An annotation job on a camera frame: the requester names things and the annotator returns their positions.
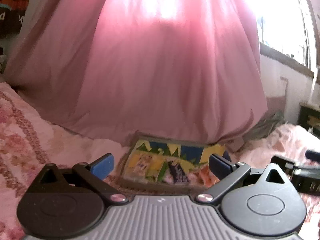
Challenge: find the orange snack packet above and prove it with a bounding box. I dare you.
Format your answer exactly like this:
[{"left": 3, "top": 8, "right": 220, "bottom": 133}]
[{"left": 199, "top": 165, "right": 220, "bottom": 187}]

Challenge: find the dark wooden furniture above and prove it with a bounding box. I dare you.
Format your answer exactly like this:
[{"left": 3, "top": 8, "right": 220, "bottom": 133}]
[{"left": 298, "top": 102, "right": 319, "bottom": 138}]

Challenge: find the grey green blanket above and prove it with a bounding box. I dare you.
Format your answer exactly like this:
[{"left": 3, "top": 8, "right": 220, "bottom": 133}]
[{"left": 242, "top": 111, "right": 286, "bottom": 142}]

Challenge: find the grey cardboard box lid tray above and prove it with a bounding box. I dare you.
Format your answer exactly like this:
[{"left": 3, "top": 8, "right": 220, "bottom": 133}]
[{"left": 118, "top": 135, "right": 230, "bottom": 191}]

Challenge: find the pink curtain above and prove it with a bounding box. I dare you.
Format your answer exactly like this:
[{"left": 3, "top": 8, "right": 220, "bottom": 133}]
[{"left": 4, "top": 0, "right": 267, "bottom": 145}]

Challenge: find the dark printed pillow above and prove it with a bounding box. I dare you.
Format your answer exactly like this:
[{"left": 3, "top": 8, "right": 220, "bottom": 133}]
[{"left": 1, "top": 0, "right": 30, "bottom": 38}]

